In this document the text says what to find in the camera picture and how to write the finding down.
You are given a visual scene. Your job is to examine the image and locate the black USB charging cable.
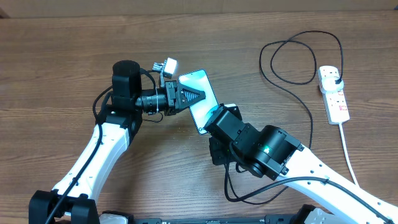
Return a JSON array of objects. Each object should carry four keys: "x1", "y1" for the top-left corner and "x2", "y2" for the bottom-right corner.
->
[{"x1": 223, "y1": 30, "x2": 345, "y2": 206}]

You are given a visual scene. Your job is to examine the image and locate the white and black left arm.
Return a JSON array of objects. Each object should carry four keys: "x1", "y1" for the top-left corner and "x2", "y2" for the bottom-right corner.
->
[{"x1": 29, "y1": 58, "x2": 206, "y2": 223}]

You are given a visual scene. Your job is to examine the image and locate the white power strip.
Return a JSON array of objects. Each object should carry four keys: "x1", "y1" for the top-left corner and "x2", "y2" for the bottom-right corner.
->
[{"x1": 317, "y1": 65, "x2": 350, "y2": 125}]

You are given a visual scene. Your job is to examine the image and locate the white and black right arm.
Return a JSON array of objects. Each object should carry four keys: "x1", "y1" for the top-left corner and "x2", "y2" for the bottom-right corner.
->
[{"x1": 204, "y1": 105, "x2": 397, "y2": 223}]

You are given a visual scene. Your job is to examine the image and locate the smartphone with lit screen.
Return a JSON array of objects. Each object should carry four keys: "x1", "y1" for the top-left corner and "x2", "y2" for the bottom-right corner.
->
[{"x1": 178, "y1": 70, "x2": 218, "y2": 134}]

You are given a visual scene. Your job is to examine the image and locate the white charger adapter plug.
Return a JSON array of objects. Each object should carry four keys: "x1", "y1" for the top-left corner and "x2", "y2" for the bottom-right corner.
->
[{"x1": 319, "y1": 77, "x2": 344, "y2": 94}]

